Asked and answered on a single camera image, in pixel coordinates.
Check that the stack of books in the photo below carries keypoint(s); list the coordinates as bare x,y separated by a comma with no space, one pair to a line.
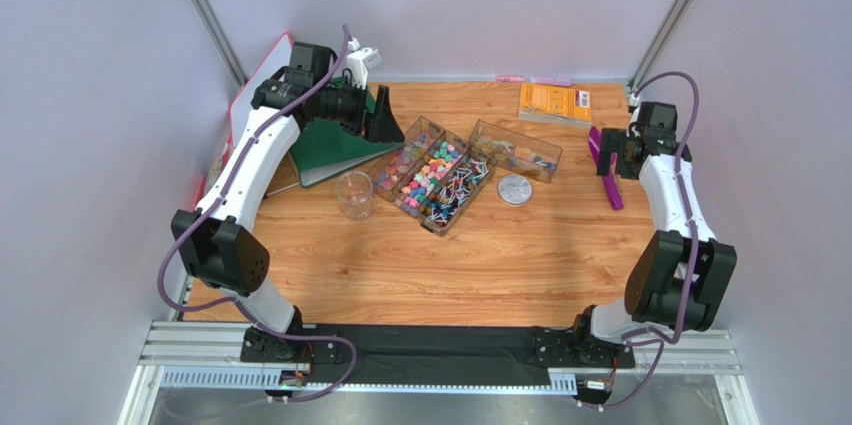
209,178

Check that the clear plastic jar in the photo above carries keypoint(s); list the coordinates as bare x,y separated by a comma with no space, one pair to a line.
355,195

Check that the red-framed whiteboard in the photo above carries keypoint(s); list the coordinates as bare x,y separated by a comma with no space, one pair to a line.
243,105

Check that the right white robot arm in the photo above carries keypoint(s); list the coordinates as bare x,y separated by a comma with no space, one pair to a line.
680,279

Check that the aluminium rail frame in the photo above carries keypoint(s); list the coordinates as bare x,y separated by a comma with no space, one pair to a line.
206,353

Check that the black base mat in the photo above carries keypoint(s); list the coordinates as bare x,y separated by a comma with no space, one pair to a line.
435,355

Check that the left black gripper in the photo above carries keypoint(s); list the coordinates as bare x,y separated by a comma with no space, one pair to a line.
379,126

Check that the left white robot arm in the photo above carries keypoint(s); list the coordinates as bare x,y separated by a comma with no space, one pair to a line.
214,240

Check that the orange book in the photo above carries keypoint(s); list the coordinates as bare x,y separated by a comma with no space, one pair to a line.
555,105

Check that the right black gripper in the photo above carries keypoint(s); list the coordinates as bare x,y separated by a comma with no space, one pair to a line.
606,152

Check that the green binder folder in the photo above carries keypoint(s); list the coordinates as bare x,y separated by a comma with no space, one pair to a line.
323,149

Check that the silver round jar lid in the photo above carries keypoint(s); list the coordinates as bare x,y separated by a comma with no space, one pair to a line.
514,189

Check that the single clear candy box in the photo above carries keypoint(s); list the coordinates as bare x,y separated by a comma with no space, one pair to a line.
516,152

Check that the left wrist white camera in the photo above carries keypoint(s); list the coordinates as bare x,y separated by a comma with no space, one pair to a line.
359,61

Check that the three-compartment clear candy box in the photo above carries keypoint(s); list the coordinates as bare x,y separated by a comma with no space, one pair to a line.
434,177

